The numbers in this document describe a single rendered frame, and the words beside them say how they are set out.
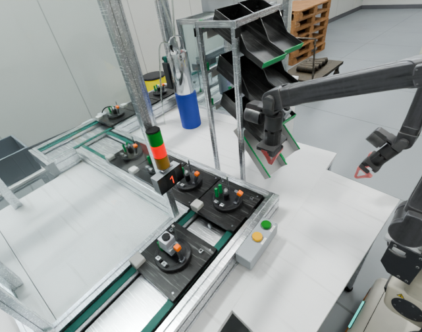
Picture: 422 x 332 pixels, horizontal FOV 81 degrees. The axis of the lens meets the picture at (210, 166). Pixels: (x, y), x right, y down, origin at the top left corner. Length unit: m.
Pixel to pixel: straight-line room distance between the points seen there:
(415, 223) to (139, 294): 0.87
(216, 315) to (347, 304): 1.21
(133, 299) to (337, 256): 0.80
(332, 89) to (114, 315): 0.98
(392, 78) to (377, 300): 1.37
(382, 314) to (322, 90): 1.35
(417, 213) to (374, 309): 1.07
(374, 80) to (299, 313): 0.75
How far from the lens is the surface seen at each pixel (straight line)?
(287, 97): 0.74
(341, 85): 0.68
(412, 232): 0.79
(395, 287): 1.24
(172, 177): 0.95
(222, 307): 1.02
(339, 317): 2.00
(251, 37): 1.12
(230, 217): 1.09
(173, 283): 0.96
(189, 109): 1.88
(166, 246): 0.92
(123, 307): 1.05
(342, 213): 1.31
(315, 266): 1.11
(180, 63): 1.78
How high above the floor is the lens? 1.80
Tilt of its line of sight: 38 degrees down
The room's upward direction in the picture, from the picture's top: 9 degrees counter-clockwise
